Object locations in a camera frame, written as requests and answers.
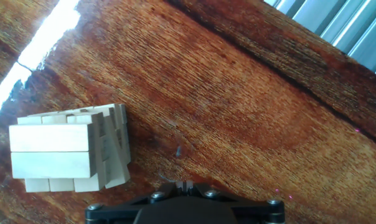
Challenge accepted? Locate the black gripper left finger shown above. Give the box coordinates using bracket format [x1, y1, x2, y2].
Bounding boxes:
[85, 180, 186, 224]

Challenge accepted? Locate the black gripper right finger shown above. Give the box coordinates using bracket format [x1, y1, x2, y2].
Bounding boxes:
[185, 180, 285, 224]

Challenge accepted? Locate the reddish brown wooden board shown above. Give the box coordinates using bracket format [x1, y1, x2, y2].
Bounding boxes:
[0, 0, 376, 224]

